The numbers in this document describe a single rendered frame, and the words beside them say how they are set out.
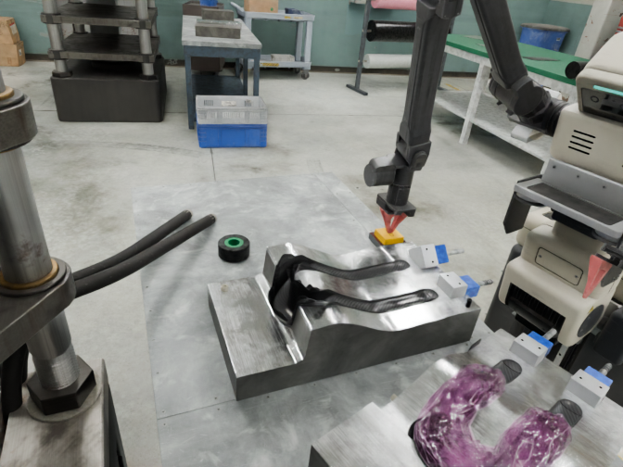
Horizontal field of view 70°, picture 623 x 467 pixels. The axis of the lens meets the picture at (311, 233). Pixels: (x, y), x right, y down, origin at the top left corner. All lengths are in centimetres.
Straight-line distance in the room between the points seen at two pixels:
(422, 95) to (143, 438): 143
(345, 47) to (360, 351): 696
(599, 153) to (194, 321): 96
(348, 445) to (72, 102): 442
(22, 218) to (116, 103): 409
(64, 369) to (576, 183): 111
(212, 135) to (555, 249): 323
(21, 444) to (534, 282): 115
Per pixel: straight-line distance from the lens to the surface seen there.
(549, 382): 93
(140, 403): 189
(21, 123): 62
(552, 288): 130
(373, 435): 67
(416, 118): 104
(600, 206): 119
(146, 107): 471
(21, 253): 70
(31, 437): 88
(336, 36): 754
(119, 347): 210
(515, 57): 112
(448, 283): 96
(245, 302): 91
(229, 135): 406
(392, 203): 117
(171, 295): 104
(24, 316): 69
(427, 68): 98
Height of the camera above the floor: 145
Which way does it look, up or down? 31 degrees down
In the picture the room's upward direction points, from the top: 6 degrees clockwise
